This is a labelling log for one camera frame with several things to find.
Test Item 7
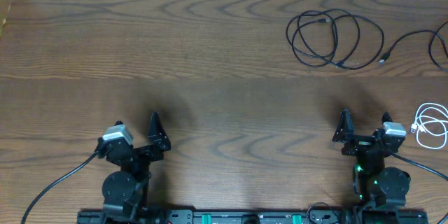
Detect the left camera black cable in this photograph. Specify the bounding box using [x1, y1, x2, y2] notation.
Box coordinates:
[20, 150, 102, 224]

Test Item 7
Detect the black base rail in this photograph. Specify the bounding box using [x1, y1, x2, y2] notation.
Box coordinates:
[76, 209, 430, 224]

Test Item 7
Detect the white cable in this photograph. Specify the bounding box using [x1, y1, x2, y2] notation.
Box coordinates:
[410, 102, 448, 151]

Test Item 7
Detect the right camera black cable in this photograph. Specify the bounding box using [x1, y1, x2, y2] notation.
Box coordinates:
[384, 148, 448, 224]

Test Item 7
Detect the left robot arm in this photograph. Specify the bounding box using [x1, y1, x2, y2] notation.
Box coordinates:
[95, 112, 171, 223]

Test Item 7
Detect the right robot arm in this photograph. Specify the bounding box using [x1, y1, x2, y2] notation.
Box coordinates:
[332, 108, 411, 223]

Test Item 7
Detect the camera black cable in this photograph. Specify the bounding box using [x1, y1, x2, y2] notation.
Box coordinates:
[384, 148, 448, 224]
[20, 150, 102, 224]

